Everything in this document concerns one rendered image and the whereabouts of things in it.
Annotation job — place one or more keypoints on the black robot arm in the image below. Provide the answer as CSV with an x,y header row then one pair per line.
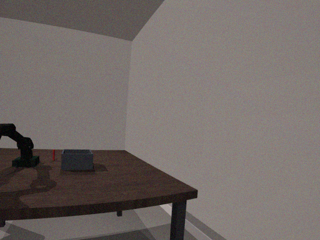
x,y
25,144

